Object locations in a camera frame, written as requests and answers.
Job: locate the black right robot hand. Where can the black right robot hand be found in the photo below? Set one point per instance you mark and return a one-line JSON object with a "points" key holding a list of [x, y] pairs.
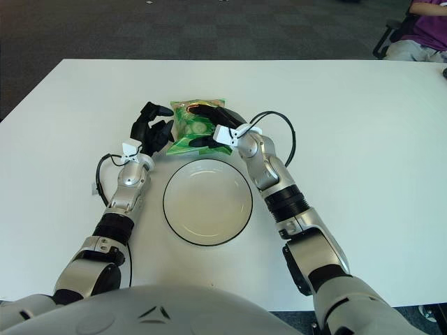
{"points": [[227, 117]]}

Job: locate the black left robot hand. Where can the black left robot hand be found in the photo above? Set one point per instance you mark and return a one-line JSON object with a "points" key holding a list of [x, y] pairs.
{"points": [[143, 130]]}

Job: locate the green potato chips bag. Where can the green potato chips bag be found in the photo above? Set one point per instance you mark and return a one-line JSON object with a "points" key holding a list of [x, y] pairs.
{"points": [[190, 127]]}

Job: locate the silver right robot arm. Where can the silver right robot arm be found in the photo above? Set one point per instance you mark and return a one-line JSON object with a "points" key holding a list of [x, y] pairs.
{"points": [[272, 167]]}

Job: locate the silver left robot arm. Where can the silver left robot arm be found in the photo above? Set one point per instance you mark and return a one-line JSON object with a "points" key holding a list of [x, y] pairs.
{"points": [[131, 174]]}

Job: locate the white plate with black rim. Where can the white plate with black rim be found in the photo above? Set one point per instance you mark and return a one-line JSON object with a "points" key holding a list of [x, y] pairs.
{"points": [[207, 206]]}

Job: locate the black office chair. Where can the black office chair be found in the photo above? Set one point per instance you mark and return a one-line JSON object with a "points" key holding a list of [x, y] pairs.
{"points": [[384, 38]]}

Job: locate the grey robot torso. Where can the grey robot torso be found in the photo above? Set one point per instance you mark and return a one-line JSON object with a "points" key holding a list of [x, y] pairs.
{"points": [[157, 314]]}

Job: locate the person in purple shirt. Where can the person in purple shirt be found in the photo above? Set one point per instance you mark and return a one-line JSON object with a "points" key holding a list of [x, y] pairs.
{"points": [[429, 28]]}

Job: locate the chair caster wheel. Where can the chair caster wheel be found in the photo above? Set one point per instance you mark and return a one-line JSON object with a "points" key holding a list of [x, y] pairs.
{"points": [[427, 313]]}

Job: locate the black bracket under table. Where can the black bracket under table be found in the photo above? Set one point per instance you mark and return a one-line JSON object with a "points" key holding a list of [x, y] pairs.
{"points": [[315, 328]]}

